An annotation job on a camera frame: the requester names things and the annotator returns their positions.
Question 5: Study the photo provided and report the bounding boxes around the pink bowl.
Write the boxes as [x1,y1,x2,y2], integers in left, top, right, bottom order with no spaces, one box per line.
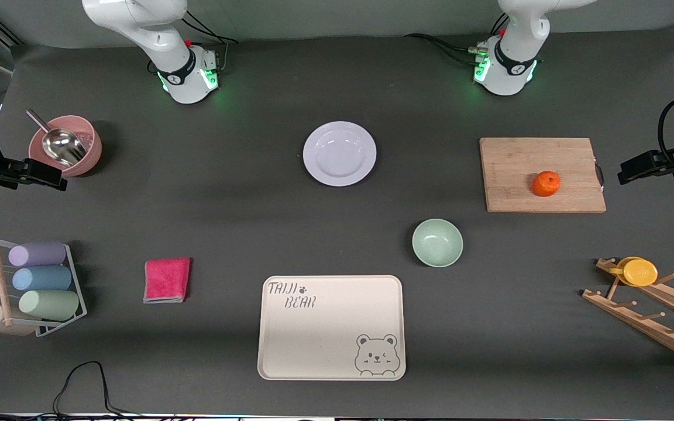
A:
[28,115,103,177]

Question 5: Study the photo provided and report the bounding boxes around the black right arm base cables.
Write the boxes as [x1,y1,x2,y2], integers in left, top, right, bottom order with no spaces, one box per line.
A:
[182,11,238,44]

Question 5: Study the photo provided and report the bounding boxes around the yellow cup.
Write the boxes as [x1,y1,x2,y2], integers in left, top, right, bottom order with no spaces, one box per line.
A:
[609,257,659,287]

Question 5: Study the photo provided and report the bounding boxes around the metal scoop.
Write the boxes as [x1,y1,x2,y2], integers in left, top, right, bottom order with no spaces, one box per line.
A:
[26,109,88,169]

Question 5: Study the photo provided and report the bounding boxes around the white round plate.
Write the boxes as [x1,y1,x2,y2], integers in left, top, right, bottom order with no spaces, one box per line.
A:
[303,121,377,187]

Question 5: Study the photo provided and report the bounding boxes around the black arm base cables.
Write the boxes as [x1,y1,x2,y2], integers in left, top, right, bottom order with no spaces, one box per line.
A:
[182,11,238,44]
[404,32,490,66]

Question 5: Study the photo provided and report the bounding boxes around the light green bowl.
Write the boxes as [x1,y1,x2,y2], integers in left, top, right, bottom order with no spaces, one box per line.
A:
[412,219,464,268]

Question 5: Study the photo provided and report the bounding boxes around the pink folded cloth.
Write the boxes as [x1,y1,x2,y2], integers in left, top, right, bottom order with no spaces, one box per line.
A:
[143,258,192,304]

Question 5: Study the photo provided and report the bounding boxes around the black cable on table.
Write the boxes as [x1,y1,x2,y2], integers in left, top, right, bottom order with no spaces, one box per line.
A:
[0,361,156,421]

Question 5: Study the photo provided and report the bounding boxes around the green cup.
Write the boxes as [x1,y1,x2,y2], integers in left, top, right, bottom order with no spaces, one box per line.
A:
[19,289,80,322]

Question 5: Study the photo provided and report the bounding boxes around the orange fruit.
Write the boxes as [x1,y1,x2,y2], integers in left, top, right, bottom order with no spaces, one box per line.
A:
[532,171,562,198]

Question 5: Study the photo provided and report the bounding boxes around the cream tray with bear print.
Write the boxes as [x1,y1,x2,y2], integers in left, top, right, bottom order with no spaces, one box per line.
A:
[257,275,407,381]

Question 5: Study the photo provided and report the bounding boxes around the black left arm base cables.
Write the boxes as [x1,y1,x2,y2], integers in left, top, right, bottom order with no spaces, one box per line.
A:
[404,32,490,66]

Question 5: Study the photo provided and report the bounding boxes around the wooden cutting board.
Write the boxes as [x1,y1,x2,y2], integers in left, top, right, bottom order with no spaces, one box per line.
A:
[479,137,607,213]

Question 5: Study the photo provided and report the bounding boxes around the dark grey table mat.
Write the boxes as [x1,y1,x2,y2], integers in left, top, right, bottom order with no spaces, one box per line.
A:
[0,23,674,419]

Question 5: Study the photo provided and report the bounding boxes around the purple cup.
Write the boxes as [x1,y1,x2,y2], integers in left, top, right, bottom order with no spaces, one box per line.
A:
[8,241,67,268]

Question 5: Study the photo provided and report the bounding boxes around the wooden peg rack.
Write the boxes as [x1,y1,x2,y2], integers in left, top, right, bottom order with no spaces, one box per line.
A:
[582,257,674,369]

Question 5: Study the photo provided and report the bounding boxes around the blue cup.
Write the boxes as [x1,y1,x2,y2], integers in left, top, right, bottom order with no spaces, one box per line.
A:
[12,266,73,292]

